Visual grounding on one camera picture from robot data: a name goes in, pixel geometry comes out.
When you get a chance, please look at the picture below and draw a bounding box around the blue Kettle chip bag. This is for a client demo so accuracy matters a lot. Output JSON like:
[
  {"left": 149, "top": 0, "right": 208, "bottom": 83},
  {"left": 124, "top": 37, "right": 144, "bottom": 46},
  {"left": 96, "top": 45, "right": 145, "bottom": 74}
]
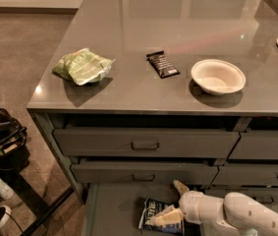
[{"left": 139, "top": 198, "right": 184, "bottom": 235}]

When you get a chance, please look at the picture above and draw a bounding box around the white paper bowl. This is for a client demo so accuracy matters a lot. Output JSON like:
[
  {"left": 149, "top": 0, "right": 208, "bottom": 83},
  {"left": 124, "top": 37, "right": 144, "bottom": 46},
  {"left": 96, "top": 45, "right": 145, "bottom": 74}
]
[{"left": 191, "top": 59, "right": 246, "bottom": 95}]

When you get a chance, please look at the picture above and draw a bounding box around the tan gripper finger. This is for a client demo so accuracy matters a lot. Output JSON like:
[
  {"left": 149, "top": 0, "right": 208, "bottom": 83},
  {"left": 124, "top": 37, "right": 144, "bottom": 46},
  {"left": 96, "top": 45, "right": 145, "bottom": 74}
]
[
  {"left": 173, "top": 180, "right": 190, "bottom": 196},
  {"left": 150, "top": 206, "right": 184, "bottom": 226}
]

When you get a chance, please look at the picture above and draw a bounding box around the grey top right drawer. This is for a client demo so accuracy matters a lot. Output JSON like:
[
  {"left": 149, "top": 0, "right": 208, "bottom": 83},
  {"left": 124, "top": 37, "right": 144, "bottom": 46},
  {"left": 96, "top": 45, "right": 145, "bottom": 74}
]
[{"left": 230, "top": 117, "right": 278, "bottom": 160}]

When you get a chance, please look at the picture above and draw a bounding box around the grey middle left drawer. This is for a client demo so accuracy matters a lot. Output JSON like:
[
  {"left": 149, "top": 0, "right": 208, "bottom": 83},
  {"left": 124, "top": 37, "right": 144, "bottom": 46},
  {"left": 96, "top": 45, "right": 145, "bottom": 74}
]
[{"left": 71, "top": 160, "right": 218, "bottom": 185}]

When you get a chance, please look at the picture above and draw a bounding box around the grey middle right drawer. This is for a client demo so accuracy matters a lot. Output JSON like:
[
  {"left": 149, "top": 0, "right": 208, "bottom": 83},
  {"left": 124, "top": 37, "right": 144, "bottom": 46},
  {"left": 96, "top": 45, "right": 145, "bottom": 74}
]
[{"left": 213, "top": 164, "right": 278, "bottom": 186}]

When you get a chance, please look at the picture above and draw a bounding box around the grey bottom right drawer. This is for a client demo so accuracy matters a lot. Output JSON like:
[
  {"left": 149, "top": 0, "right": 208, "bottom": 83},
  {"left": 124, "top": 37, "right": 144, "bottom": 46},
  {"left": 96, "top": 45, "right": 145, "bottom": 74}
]
[{"left": 204, "top": 188, "right": 278, "bottom": 205}]

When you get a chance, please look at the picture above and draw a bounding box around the black snack bar wrapper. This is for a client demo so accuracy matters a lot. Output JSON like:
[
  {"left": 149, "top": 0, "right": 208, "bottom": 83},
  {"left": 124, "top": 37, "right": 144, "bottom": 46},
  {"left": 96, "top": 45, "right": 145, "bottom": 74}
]
[{"left": 146, "top": 51, "right": 180, "bottom": 79}]

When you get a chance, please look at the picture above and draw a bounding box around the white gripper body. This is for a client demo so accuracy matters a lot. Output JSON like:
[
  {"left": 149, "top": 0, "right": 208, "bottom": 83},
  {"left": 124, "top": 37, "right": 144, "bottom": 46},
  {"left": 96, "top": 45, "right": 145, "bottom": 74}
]
[{"left": 179, "top": 191, "right": 225, "bottom": 225}]

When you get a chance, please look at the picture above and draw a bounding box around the green chip bag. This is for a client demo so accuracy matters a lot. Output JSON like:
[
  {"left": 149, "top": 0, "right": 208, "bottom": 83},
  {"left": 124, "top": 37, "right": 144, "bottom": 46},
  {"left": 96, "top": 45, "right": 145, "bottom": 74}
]
[{"left": 52, "top": 48, "right": 114, "bottom": 86}]

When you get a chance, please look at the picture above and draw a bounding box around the grey counter cabinet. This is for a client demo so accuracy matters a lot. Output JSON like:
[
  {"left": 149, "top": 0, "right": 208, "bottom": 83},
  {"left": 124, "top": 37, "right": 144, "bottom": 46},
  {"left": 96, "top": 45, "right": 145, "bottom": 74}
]
[{"left": 28, "top": 0, "right": 278, "bottom": 197}]

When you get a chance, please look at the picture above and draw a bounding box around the grey open bottom drawer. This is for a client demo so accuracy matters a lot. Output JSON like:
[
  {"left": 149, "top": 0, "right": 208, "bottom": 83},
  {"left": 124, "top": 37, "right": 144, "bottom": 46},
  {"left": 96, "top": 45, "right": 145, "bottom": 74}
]
[{"left": 81, "top": 183, "right": 178, "bottom": 236}]

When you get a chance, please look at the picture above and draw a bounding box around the grey top left drawer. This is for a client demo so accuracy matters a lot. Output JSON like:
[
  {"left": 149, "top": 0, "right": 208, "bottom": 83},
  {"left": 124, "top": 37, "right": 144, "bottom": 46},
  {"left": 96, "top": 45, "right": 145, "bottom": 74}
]
[{"left": 53, "top": 115, "right": 239, "bottom": 158}]

